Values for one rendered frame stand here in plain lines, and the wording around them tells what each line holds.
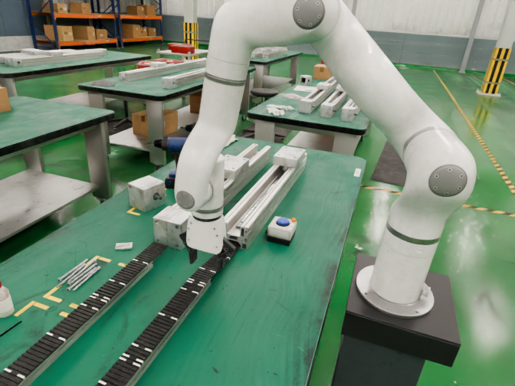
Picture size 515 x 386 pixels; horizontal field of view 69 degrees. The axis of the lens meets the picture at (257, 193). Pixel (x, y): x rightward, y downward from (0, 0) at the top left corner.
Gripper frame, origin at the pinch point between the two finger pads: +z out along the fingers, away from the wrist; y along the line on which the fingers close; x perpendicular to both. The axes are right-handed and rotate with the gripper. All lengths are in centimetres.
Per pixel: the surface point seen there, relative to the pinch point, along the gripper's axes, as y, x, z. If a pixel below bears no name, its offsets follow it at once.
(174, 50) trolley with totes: -281, 440, -5
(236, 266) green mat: 5.1, 9.5, 6.4
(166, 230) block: -19.1, 9.6, 0.2
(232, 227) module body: -2.1, 22.6, 1.9
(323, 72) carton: -47, 404, -3
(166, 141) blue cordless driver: -43, 48, -14
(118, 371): -1.0, -36.3, 2.9
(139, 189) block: -40.9, 25.6, -2.5
